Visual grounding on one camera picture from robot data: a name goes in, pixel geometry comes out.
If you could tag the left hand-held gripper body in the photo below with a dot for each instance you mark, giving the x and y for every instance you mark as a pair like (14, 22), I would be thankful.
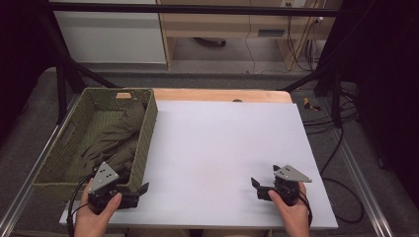
(103, 176)

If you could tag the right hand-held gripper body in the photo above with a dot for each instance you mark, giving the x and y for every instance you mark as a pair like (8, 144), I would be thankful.
(290, 174)

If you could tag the olive green pants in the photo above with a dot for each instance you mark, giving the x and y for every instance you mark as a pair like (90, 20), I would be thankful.
(115, 140)

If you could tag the olive green woven basket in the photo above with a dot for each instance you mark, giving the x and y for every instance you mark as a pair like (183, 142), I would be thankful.
(145, 131)

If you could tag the person's right hand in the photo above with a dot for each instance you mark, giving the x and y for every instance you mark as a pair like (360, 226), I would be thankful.
(294, 215)

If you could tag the person's left hand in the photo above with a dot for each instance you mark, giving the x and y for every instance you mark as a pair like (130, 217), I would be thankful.
(90, 220)

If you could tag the yellow and black floor object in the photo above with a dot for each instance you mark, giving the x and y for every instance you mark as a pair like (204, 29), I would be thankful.
(310, 104)

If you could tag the black metal stand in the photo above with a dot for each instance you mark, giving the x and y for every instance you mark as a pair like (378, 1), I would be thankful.
(331, 82)
(61, 82)

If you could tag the black curtain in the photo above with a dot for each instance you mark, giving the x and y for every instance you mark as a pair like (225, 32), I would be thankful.
(385, 92)
(19, 59)

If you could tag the white cabinet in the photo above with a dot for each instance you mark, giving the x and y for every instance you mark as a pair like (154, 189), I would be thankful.
(110, 36)

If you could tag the dark object under desk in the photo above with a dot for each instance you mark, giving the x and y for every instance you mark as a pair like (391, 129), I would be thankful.
(210, 42)

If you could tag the light wooden desk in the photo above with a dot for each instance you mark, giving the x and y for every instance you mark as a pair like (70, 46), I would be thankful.
(210, 24)

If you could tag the white power strip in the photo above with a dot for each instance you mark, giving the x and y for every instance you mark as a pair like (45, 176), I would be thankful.
(292, 3)

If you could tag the aluminium rail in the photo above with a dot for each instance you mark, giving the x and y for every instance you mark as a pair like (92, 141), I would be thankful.
(362, 191)
(29, 171)

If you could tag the black horizontal frame bar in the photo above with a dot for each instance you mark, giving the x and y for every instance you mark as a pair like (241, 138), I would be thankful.
(197, 9)

